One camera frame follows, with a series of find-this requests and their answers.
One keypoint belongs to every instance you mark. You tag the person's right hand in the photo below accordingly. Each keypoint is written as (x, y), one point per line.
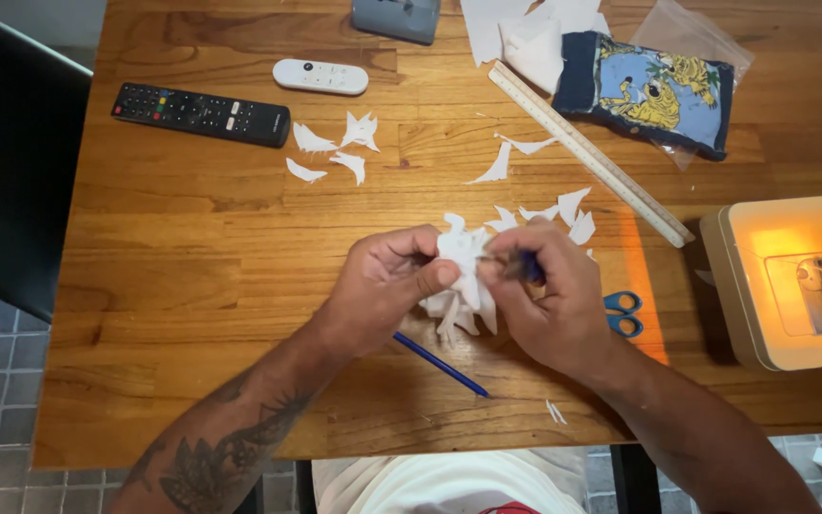
(561, 314)

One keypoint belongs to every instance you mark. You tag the person's left hand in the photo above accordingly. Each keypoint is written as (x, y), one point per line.
(375, 293)

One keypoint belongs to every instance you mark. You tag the person's right fingers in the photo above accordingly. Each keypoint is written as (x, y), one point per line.
(518, 243)

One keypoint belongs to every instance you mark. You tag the white cut fabric piece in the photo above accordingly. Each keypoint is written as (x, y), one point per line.
(462, 250)

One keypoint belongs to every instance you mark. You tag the white triangular scale ruler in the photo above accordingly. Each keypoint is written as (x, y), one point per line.
(589, 153)

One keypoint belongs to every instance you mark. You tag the blue pen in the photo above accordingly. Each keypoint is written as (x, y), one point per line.
(439, 364)

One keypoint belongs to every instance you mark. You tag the scattered white fabric scraps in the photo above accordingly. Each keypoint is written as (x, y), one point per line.
(361, 130)

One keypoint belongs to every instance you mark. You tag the tiger print fabric pouch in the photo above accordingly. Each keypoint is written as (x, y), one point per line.
(646, 93)

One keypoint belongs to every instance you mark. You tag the heap of white fabric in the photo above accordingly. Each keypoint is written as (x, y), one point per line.
(532, 39)

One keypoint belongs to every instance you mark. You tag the cream sewing machine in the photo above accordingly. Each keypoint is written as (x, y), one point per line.
(760, 285)

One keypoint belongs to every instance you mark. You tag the person's white shirt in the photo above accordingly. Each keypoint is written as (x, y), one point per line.
(447, 485)

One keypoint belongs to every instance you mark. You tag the grey plastic device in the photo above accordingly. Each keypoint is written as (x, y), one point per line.
(397, 18)

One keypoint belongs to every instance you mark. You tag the white remote control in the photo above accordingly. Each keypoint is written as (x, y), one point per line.
(320, 76)

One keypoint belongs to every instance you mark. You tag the black table leg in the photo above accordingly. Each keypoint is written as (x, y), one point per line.
(304, 489)
(636, 482)

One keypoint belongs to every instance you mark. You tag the clear plastic bag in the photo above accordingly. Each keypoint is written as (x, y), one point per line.
(689, 32)

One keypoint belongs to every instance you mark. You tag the black remote control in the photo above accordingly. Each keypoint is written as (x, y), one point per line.
(200, 114)

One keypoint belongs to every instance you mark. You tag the black chair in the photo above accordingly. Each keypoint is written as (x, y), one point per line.
(11, 157)

